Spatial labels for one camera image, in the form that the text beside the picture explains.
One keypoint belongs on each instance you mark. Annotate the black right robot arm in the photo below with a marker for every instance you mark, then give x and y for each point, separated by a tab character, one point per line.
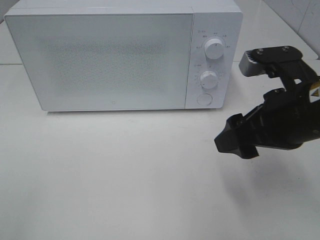
288	117

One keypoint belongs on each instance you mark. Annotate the white microwave door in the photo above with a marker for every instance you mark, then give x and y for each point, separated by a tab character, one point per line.
105	62

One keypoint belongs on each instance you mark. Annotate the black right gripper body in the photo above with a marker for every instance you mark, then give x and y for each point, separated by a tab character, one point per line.
294	114

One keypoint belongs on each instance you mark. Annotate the white upper power knob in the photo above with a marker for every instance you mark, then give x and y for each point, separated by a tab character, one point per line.
214	48

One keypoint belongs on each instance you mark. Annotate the white microwave oven body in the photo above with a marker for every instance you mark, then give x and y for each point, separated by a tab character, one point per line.
210	18

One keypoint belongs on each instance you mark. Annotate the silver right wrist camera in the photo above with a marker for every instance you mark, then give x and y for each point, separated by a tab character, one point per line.
258	61

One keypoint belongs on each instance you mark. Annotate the white round door button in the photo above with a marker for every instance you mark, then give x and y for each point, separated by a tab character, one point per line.
204	99

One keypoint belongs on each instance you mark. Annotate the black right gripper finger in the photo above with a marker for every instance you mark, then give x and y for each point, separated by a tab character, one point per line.
254	129
235	138

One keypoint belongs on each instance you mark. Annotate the white timer knob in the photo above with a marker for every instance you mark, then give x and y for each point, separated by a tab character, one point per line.
209	80

